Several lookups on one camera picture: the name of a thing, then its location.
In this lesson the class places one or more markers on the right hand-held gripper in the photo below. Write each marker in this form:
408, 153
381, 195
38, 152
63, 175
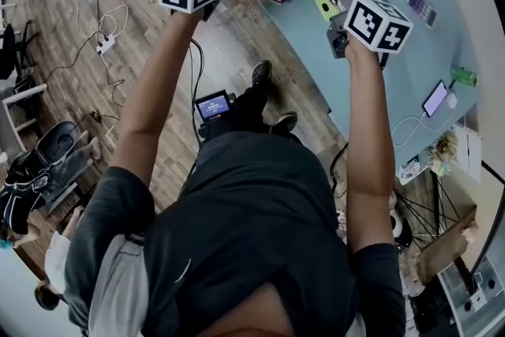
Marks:
375, 23

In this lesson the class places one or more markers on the person's right forearm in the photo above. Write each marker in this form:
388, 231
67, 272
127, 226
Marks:
369, 110

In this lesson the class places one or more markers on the person's left forearm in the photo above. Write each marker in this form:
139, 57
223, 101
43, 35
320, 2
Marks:
165, 67

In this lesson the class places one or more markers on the smartphone with purple screen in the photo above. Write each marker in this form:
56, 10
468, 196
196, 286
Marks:
421, 7

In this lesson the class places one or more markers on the smartphone with lit screen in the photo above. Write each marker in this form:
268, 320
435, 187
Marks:
435, 98

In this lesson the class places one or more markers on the white power strip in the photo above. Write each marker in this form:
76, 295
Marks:
105, 44

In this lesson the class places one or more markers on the green drink can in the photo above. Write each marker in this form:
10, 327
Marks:
465, 76

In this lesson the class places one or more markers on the white charger block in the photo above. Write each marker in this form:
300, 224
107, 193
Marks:
451, 99

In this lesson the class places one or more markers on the person's black shoe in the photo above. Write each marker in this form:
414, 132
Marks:
286, 120
262, 72

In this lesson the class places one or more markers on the person's dark trousers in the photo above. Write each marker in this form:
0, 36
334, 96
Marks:
254, 110

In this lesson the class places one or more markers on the black office chair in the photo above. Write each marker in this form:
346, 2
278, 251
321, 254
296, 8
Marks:
12, 47

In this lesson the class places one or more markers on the grey round stool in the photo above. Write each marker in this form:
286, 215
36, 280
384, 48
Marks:
59, 138

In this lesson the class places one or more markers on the bicycle wheel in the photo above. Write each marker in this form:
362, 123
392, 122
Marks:
442, 217

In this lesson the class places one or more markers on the white shelf unit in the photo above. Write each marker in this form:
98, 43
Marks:
17, 106

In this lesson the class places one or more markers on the brown cardboard box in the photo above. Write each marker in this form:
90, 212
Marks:
450, 244

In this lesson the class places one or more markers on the person's dark shirt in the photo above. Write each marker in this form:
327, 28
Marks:
252, 225

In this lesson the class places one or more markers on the black and white bag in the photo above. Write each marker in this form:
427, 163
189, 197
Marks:
21, 189

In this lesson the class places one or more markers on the black camera with screen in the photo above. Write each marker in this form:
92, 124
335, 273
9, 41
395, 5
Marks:
213, 105

